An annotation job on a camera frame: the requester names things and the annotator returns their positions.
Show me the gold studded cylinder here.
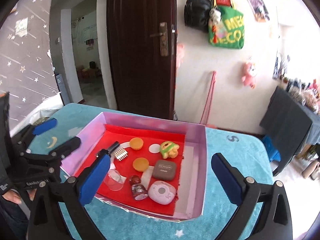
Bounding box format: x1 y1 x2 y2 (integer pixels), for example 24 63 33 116
113 147 128 161

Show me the orange round soap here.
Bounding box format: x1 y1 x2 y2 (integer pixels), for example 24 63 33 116
129 137 144 151

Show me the orange ball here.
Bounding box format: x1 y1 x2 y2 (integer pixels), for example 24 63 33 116
132 157 149 172

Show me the brown earbud case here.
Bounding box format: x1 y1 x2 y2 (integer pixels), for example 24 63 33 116
152 160 177 181

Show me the green yellow toy figure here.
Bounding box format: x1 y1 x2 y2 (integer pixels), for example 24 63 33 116
159 141 180 159

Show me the person's left hand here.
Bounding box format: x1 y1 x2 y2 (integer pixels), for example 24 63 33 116
2 189 36 205

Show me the clear plastic cup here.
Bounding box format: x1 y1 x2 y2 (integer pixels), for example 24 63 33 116
104 169 124 191

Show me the blue plastic stool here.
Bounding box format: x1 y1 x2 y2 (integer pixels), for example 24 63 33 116
261 135 281 162

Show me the dark red glossy ball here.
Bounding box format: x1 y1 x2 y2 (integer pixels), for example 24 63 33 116
129 175 141 186

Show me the dark covered side table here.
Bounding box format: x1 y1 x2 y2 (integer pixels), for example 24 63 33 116
260 87 320 157

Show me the purple cardboard box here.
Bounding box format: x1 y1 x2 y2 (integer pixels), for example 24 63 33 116
61 112 207 222

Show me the pink white round device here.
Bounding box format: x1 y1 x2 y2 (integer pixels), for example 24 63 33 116
148 180 176 205

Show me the pink plush toy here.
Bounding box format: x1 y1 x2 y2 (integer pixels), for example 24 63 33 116
241 62 256 89

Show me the dark brown door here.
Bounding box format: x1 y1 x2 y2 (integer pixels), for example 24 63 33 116
107 0 177 120

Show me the green tote bag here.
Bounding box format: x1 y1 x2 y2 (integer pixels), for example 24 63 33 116
208 0 245 49

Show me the black backpack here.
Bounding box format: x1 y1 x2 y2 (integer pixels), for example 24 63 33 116
184 0 212 33

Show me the pink stick on wall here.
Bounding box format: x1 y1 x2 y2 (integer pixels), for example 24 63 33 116
200 71 216 126

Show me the brass door handle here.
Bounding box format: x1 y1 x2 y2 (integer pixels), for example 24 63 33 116
150 22 169 56

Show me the white plush keychain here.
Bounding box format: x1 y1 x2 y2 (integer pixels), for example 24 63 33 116
209 8 221 25

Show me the wall photo poster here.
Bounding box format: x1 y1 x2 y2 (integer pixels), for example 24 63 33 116
248 0 270 22

